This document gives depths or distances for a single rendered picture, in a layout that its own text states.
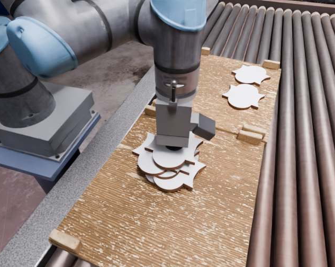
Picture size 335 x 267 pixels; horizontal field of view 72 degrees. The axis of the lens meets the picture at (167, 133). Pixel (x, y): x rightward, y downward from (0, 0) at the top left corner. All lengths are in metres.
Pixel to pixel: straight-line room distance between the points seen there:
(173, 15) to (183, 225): 0.37
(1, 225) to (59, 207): 1.24
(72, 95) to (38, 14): 0.45
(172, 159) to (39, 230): 0.30
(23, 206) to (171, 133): 1.48
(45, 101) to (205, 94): 0.47
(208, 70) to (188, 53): 0.56
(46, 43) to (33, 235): 0.38
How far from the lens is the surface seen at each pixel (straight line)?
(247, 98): 0.77
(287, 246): 0.54
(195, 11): 0.33
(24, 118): 0.70
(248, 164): 0.59
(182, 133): 0.43
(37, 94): 0.70
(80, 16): 0.35
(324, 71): 1.12
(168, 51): 0.35
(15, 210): 1.82
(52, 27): 0.33
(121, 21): 0.38
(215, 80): 0.85
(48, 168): 0.71
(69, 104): 0.74
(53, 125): 0.69
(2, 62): 0.64
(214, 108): 0.72
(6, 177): 2.02
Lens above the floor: 1.38
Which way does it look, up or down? 45 degrees down
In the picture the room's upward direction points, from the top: straight up
